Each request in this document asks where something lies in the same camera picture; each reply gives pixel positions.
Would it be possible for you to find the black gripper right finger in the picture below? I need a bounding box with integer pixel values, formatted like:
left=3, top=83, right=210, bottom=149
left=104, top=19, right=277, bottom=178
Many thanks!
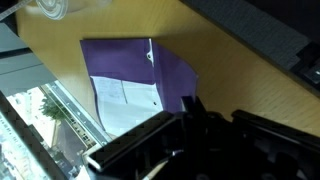
left=231, top=109, right=320, bottom=148

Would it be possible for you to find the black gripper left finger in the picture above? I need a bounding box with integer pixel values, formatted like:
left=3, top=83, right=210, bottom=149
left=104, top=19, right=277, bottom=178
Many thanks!
left=180, top=95, right=210, bottom=116

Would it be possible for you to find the purple cloth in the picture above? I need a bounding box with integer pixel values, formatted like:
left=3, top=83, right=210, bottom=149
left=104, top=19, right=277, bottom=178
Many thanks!
left=79, top=37, right=200, bottom=115

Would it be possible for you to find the black perforated breadboard plate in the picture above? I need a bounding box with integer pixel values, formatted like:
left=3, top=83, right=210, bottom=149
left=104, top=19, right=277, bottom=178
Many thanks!
left=289, top=39, right=320, bottom=98

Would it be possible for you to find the white paper sheet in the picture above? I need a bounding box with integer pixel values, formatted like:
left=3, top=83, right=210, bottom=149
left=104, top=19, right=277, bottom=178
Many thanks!
left=89, top=75, right=165, bottom=137

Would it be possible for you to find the clear plastic cup with lid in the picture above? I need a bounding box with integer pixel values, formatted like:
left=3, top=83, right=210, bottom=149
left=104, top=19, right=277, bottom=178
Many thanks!
left=34, top=0, right=113, bottom=21

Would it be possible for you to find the clear drinking straw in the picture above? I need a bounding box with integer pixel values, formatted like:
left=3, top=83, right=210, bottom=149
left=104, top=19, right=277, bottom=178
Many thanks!
left=0, top=0, right=33, bottom=22

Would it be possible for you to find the metal window sill rail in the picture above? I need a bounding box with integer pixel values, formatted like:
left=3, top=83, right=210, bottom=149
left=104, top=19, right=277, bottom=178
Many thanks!
left=39, top=79, right=113, bottom=149

